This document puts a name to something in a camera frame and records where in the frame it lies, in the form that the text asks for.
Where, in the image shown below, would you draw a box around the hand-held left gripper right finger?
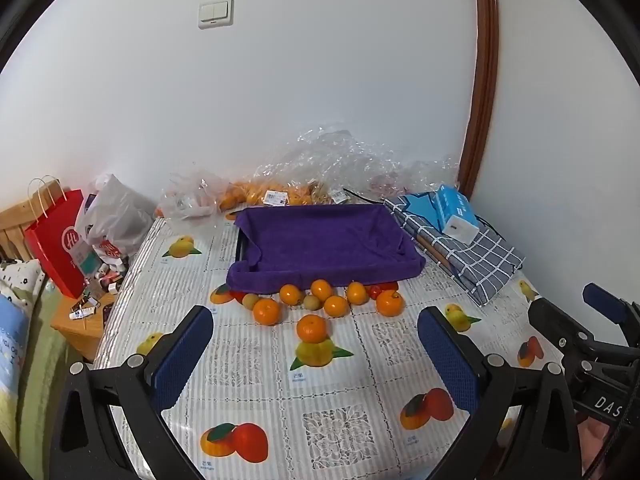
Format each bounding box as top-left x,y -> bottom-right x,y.
417,306 -> 583,480

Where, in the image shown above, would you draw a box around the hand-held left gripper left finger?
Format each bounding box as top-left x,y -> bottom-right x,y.
47,305 -> 215,480

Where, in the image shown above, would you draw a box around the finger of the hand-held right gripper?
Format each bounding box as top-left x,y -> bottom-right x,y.
582,282 -> 640,348
527,297 -> 594,361

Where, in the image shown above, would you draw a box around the large orange with green stem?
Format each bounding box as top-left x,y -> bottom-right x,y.
375,289 -> 404,317

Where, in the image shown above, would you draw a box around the orange with pointed top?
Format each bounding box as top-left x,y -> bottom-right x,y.
346,281 -> 371,306

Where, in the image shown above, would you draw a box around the purple towel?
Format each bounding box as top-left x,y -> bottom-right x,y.
226,204 -> 427,295

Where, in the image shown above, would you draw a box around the person's right hand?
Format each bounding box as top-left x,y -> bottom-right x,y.
580,417 -> 621,466

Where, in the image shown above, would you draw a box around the fruit-printed tablecloth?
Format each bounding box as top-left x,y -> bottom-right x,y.
92,215 -> 556,480

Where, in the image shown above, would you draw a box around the grey checked cloth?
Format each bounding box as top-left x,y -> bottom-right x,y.
382,192 -> 526,307

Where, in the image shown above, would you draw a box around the wooden nightstand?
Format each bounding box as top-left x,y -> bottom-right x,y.
51,280 -> 118,363

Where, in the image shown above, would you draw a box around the pile of small bottles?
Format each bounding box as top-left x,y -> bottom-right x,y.
70,255 -> 131,321

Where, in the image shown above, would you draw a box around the wooden stick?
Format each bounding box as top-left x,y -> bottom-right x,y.
415,235 -> 456,273

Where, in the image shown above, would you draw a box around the green blanket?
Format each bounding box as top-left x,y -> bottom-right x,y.
15,285 -> 96,461

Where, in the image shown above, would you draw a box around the blue tissue pack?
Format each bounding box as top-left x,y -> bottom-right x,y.
434,185 -> 481,247

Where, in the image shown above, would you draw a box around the white plastic bag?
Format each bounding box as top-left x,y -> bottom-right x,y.
75,174 -> 156,261

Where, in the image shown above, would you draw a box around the small clear plastic bag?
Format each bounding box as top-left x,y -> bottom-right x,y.
159,169 -> 233,221

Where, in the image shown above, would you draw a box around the red paper bag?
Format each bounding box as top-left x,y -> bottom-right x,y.
24,175 -> 88,300

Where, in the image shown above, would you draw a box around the blue printed bedding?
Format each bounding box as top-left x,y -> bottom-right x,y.
0,292 -> 31,411

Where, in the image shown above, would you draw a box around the pile of bagged oranges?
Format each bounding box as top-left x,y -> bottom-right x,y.
219,181 -> 312,209

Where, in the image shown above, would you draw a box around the white dotted pillow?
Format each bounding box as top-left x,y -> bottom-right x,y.
0,259 -> 46,306

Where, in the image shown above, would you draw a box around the crumpled clear plastic bag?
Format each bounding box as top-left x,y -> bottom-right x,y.
370,155 -> 461,196

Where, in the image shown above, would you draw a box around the bagged brown longans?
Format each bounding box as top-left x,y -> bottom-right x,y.
307,182 -> 347,206

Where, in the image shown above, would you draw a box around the wooden headboard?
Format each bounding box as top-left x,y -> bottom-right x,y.
0,195 -> 66,266

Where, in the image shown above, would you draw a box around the large clear plastic bag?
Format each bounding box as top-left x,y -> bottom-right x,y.
250,124 -> 401,207

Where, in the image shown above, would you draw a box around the brown wooden door frame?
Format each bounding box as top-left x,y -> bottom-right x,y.
457,0 -> 501,196

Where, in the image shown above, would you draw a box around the white light switch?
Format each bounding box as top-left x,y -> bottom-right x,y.
197,0 -> 235,30

